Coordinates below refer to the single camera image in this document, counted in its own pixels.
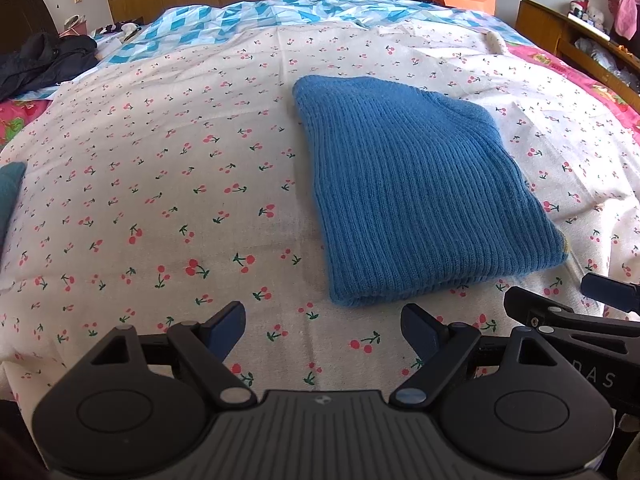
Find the teal cloth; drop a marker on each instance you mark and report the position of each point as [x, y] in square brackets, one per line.
[9, 195]

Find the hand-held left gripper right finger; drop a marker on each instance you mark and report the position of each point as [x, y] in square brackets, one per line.
[422, 330]

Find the black white patterned item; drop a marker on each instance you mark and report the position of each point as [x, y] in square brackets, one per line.
[120, 32]

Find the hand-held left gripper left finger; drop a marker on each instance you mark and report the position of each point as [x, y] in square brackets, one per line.
[225, 327]

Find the pink basket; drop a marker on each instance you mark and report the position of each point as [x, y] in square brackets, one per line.
[74, 25]

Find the white plastic bag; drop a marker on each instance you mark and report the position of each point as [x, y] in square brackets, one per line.
[597, 52]

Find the wooden bedside shelf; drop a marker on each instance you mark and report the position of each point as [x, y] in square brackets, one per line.
[537, 25]

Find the pink floral bed sheet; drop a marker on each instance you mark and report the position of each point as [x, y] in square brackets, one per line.
[560, 62]

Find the dark jacket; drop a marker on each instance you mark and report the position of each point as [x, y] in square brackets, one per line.
[45, 60]

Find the blue white checked quilt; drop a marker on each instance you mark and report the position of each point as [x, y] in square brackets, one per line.
[225, 20]

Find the dark wooden headboard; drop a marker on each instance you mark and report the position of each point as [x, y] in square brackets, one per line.
[25, 10]

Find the blue striped knit sweater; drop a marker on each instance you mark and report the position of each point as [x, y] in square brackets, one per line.
[410, 185]

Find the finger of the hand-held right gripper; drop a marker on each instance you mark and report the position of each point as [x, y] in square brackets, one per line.
[530, 307]
[610, 292]

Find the red white plush toy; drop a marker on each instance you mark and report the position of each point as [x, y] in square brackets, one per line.
[580, 10]

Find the cherry print bed sheet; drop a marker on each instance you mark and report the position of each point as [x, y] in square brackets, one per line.
[150, 160]

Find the cream plush toy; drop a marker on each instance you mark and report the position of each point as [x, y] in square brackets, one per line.
[597, 19]

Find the pink hanging cloth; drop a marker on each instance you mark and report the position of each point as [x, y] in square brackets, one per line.
[625, 10]

